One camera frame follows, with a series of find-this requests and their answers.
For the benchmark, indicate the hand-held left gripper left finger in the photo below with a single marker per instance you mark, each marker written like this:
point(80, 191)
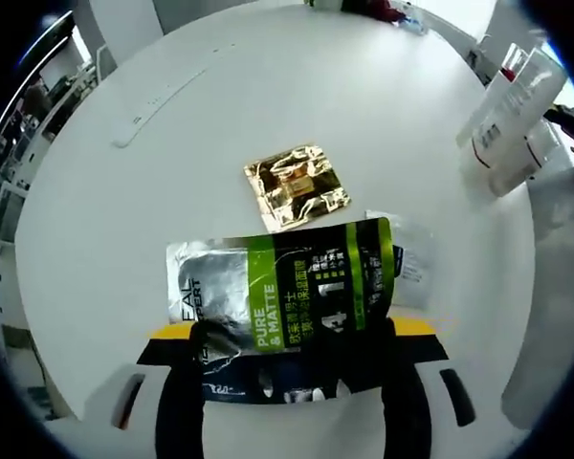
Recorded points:
point(182, 392)

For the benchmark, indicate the blue packet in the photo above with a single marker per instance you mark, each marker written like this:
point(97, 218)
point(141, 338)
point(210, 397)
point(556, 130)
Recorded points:
point(413, 24)

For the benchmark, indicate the red collar skincare pump bottle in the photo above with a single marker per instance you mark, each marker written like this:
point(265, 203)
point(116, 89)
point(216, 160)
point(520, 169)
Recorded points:
point(500, 95)

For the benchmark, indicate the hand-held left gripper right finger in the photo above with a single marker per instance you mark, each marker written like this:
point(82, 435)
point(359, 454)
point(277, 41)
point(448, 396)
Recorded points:
point(406, 382)

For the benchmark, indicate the clear cap skincare tube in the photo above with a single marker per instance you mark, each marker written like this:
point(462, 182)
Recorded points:
point(550, 143)

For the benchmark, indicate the gold skincare sachet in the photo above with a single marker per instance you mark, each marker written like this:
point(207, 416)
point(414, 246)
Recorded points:
point(296, 186)

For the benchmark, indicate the white mesh office chair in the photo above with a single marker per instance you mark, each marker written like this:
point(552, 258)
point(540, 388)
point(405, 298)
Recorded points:
point(545, 287)

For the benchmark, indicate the green black skincare sachet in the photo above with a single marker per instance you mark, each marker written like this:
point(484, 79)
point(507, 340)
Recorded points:
point(268, 287)

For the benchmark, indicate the dark red bag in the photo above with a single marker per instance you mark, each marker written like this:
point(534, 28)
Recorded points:
point(387, 9)

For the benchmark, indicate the small silver skincare sachet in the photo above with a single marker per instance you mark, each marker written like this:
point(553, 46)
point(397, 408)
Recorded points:
point(413, 258)

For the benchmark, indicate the white skincare tube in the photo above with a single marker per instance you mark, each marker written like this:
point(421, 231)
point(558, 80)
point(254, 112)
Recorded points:
point(521, 110)

